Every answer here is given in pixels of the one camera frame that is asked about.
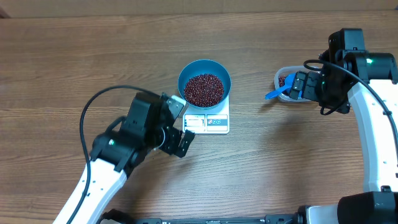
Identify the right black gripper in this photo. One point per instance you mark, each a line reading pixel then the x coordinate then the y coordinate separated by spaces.
pixel 312 80

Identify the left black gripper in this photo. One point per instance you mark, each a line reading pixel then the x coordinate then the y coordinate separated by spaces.
pixel 171 146

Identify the blue plastic measuring scoop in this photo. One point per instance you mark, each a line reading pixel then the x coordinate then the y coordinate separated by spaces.
pixel 288 84

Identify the teal round bowl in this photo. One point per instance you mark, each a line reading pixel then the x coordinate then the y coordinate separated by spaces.
pixel 203 66

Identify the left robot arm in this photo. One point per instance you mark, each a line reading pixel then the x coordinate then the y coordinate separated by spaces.
pixel 126 142

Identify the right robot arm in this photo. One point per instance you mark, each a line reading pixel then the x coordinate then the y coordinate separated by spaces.
pixel 347 77

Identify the white digital kitchen scale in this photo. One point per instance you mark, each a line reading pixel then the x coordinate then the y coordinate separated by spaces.
pixel 207 120

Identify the red beans in bowl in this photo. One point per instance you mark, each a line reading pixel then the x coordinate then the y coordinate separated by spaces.
pixel 204 90

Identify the red adzuki beans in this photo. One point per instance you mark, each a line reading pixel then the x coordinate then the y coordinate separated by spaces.
pixel 281 80

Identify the clear plastic food container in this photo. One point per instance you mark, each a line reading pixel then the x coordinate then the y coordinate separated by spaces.
pixel 283 72

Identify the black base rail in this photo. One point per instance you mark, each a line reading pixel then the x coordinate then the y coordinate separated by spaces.
pixel 117 217

